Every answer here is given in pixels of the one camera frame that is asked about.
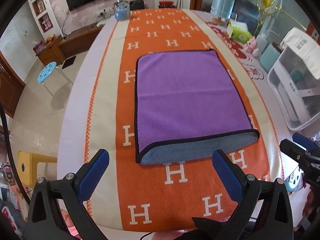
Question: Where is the light blue water jug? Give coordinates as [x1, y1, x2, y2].
[210, 0, 235, 20]

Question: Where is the blue plastic stool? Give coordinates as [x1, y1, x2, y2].
[37, 61, 73, 96]

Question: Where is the teal cylindrical container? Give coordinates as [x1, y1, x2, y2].
[259, 42, 281, 73]

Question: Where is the black air fryer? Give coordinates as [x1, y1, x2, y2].
[130, 0, 145, 11]

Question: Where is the white plastic cabinet appliance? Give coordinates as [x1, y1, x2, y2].
[267, 48, 319, 131]

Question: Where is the green tissue pack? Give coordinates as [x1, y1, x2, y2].
[227, 20, 253, 44]

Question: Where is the yellow plastic stool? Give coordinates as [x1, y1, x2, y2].
[17, 151, 57, 188]

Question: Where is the wooden TV console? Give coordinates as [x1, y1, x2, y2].
[36, 24, 102, 66]

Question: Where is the red basin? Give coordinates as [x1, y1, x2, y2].
[158, 1, 175, 8]

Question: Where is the pink toy figurine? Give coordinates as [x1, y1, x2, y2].
[244, 37, 259, 57]

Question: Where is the purple and grey towel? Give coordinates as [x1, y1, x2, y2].
[135, 49, 260, 165]

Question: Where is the white cloth cover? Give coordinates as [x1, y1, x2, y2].
[280, 27, 320, 80]

